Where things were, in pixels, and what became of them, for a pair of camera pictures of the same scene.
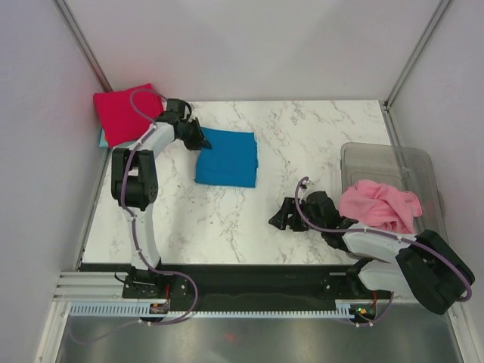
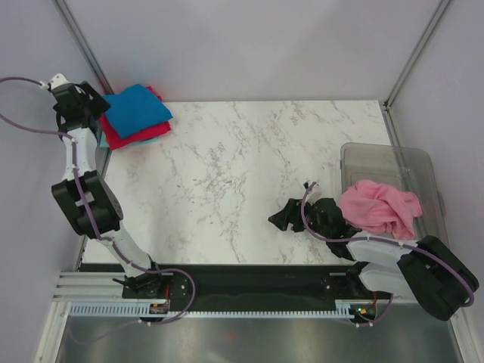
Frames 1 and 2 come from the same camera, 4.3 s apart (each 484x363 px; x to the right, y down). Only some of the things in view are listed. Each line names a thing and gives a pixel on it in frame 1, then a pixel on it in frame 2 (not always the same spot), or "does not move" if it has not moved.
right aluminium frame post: [440, 10] does not move
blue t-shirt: [231, 160] -> [134, 109]
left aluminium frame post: [79, 35] does not move
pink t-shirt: [381, 206] does not move
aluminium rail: [85, 286] does not move
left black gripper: [197, 142] -> [98, 105]
